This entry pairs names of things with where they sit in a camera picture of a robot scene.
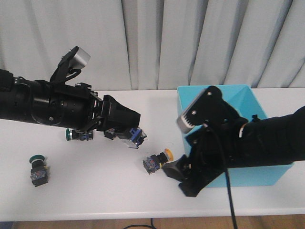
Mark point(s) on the yellow button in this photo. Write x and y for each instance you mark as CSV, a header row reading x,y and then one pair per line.
x,y
155,162
132,137

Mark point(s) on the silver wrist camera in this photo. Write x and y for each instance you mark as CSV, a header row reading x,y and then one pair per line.
x,y
80,58
193,114

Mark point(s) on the grey curtain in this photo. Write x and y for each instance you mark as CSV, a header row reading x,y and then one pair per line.
x,y
158,44

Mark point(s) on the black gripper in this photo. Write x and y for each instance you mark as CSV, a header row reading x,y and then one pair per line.
x,y
79,107
207,162

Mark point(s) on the green button front left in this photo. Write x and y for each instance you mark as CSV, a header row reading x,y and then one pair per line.
x,y
39,171

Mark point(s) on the green button lying sideways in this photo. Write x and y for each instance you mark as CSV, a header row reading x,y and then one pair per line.
x,y
71,134

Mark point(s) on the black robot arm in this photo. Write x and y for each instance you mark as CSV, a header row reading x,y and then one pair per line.
x,y
29,101
226,140

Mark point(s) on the blue plastic box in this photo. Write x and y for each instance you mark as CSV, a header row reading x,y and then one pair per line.
x,y
244,101

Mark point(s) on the red button rear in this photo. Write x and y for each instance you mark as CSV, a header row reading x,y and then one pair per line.
x,y
110,134

